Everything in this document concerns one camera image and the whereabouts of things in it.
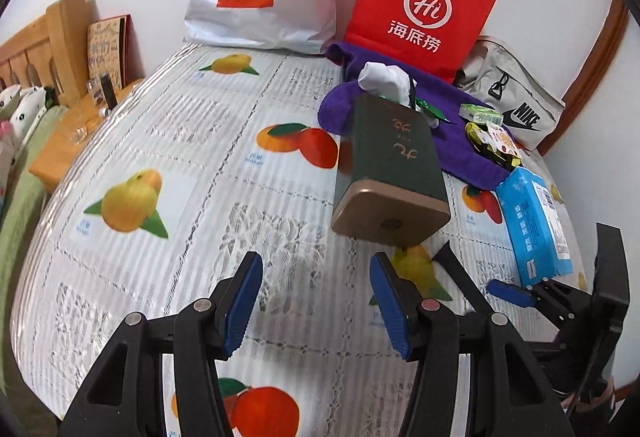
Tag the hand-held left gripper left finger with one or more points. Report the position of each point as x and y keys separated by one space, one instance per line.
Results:
x=240 y=312

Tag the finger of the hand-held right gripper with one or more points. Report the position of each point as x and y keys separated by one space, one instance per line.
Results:
x=457 y=274
x=510 y=292

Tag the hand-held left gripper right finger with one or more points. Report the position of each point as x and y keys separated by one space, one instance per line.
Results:
x=392 y=312

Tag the green and gold tin box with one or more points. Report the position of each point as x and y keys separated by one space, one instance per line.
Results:
x=390 y=167

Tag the yellow and black packet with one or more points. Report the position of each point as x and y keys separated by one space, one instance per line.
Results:
x=477 y=139

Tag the small fruit print packet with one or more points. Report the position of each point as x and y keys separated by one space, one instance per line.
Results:
x=502 y=139

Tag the small green tissue pack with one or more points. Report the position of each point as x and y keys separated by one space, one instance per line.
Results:
x=480 y=113

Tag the green wet wipe packet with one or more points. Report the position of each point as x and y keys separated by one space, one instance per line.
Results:
x=430 y=109

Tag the white tissue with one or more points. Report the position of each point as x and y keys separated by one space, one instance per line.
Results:
x=382 y=77

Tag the blue tissue pack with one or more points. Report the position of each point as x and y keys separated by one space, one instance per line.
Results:
x=535 y=227

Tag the purple towel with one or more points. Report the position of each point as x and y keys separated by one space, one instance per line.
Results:
x=460 y=157

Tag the grey canvas bag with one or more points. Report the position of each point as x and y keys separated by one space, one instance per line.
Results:
x=520 y=82

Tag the fruit print tablecloth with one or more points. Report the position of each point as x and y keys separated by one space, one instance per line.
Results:
x=150 y=117

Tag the small clear glass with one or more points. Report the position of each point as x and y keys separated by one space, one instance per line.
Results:
x=81 y=132

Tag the wooden nightstand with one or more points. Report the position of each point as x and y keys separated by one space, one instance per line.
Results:
x=55 y=157

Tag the green bedsheet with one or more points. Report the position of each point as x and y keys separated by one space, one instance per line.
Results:
x=20 y=197

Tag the small black bottle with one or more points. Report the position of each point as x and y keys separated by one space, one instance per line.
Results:
x=108 y=92

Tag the black and white patterned pillow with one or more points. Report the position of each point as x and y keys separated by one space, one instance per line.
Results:
x=25 y=107

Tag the kraft paper notebook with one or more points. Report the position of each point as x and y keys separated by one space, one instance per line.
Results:
x=105 y=47

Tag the brown wooden frame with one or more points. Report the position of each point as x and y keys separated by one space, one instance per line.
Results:
x=595 y=67

